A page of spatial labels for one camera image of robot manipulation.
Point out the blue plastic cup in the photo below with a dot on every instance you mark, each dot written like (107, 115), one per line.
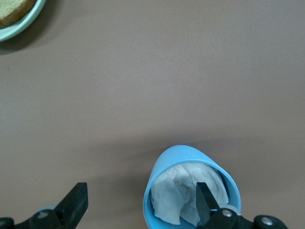
(181, 155)

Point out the crumpled white tissue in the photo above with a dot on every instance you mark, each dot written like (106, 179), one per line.
(171, 198)

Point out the slice of toast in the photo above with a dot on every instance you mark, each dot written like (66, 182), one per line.
(14, 9)

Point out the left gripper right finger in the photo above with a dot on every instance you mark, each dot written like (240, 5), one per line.
(207, 210)

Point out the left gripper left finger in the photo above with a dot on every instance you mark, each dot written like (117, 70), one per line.
(71, 207)

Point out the pale green plate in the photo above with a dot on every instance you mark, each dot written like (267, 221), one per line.
(28, 21)

